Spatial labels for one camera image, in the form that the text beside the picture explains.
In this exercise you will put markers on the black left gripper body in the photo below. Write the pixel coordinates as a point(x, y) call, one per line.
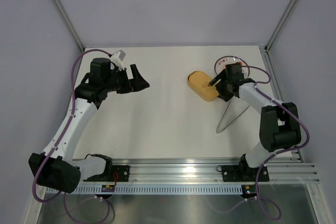
point(123, 84)

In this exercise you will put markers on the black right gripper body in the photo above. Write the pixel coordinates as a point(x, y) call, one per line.
point(223, 88)

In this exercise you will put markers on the yellow lunch box lid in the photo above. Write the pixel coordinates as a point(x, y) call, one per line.
point(203, 85)

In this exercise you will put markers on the yellow lunch box base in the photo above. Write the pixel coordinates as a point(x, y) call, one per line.
point(195, 91)

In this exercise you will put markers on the stainless steel food tongs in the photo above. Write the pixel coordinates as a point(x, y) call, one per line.
point(235, 108)

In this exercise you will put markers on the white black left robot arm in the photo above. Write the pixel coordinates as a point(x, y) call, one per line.
point(55, 167)

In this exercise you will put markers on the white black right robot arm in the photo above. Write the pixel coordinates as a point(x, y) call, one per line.
point(279, 129)

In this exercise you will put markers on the white patterned round plate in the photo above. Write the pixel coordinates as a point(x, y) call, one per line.
point(223, 61)

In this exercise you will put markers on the reflective metal front panel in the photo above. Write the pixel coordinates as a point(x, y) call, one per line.
point(292, 200)

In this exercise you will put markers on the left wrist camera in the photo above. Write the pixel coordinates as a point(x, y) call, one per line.
point(117, 59)

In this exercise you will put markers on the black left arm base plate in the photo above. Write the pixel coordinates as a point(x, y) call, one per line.
point(116, 173)

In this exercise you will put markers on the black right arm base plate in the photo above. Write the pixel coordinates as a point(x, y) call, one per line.
point(234, 173)

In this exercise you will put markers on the aluminium rail frame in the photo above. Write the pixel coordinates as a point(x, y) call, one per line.
point(207, 171)

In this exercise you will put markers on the slotted white cable duct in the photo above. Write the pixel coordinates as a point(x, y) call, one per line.
point(147, 189)

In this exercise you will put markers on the right aluminium corner post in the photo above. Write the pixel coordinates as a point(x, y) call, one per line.
point(280, 25)

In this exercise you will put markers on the aluminium corner post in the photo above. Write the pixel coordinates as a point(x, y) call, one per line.
point(280, 25)
point(68, 23)

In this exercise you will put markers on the left aluminium corner post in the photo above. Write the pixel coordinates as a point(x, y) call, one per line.
point(68, 23)

